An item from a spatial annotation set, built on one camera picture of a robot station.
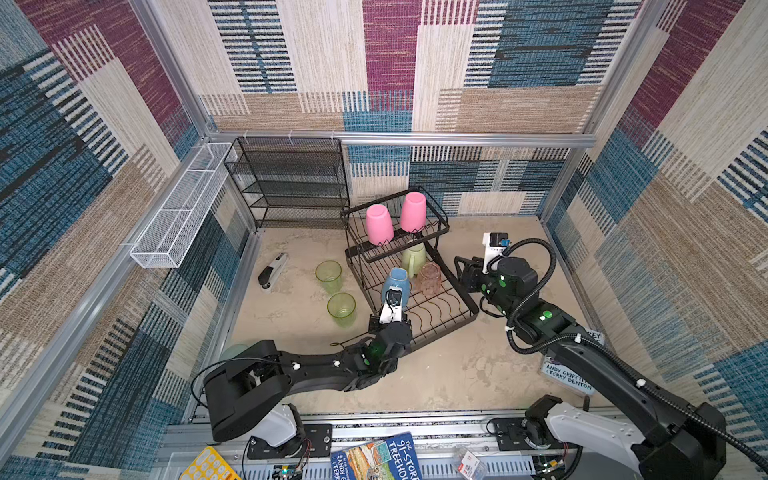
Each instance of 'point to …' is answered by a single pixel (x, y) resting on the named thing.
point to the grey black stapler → (268, 277)
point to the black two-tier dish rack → (392, 252)
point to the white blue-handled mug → (398, 277)
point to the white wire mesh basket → (166, 237)
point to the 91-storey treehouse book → (391, 458)
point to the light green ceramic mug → (414, 259)
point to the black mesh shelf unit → (291, 182)
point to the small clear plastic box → (468, 465)
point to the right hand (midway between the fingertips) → (466, 263)
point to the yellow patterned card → (210, 465)
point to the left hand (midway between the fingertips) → (396, 302)
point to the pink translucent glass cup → (429, 279)
